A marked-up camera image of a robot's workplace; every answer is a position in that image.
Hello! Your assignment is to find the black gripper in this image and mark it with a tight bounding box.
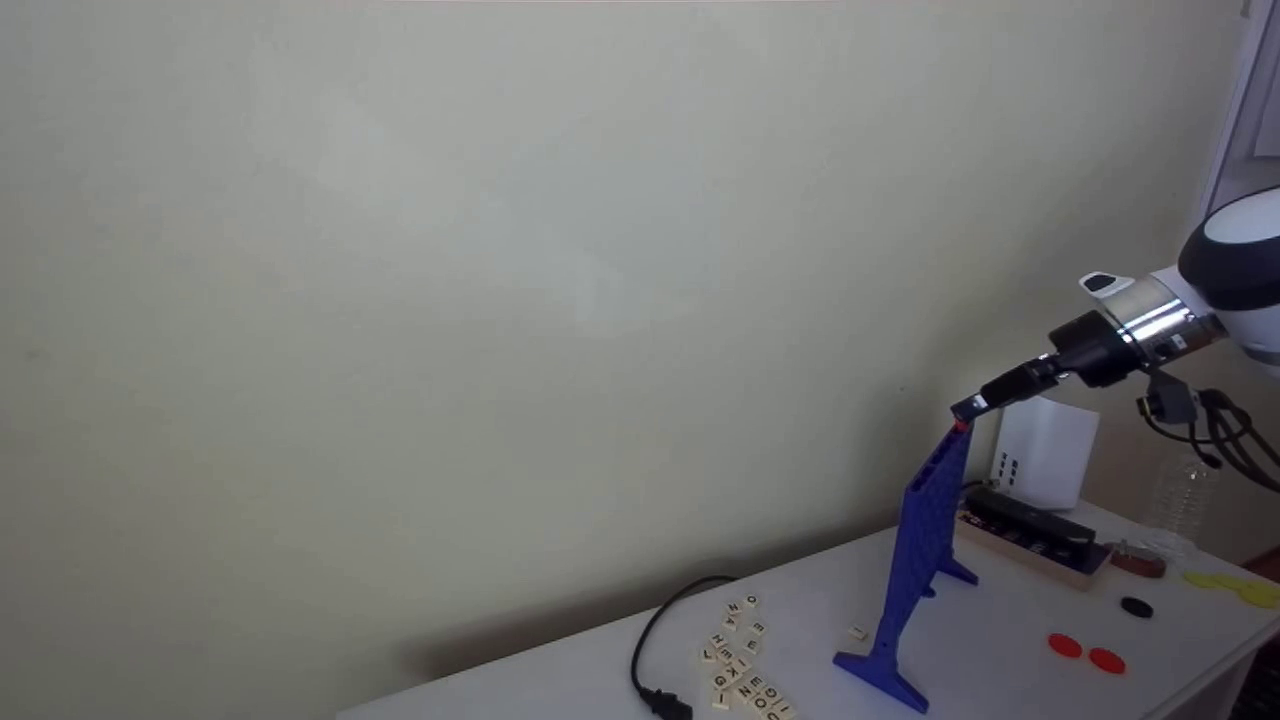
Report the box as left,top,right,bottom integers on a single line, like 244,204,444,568
950,308,1146,429

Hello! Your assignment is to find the blue connect four gameboard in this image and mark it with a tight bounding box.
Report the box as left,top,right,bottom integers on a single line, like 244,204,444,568
831,418,985,714

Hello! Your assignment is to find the white box speaker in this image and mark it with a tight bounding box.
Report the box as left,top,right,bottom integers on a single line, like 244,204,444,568
990,395,1102,515

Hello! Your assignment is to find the black remote control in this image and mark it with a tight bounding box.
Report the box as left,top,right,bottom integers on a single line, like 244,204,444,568
958,481,1098,557

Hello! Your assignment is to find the small brown object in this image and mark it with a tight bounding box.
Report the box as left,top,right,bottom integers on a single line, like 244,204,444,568
1109,539,1172,579

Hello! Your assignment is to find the white shelf table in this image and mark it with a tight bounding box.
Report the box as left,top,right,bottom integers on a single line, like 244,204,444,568
331,494,1280,720

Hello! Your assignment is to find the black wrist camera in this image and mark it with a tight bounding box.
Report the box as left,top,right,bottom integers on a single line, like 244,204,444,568
1140,368,1199,431

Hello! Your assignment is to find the black power cable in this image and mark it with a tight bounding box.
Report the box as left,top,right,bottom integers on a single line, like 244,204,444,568
629,573,745,720

